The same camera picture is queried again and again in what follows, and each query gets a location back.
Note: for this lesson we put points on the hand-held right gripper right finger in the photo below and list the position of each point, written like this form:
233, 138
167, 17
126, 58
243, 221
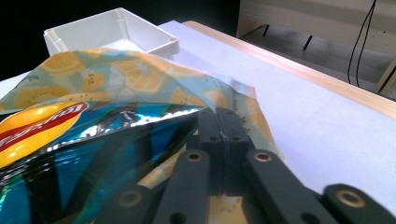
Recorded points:
233, 130

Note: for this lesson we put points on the blue chips packet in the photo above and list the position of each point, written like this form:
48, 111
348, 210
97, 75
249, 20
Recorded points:
77, 165

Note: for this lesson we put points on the white plastic bin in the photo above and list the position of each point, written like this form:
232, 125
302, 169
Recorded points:
140, 31

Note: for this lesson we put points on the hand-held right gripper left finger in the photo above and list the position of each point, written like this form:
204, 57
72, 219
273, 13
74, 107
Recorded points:
211, 127

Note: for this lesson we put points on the black cabinet leg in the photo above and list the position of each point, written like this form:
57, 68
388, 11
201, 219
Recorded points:
265, 30
308, 42

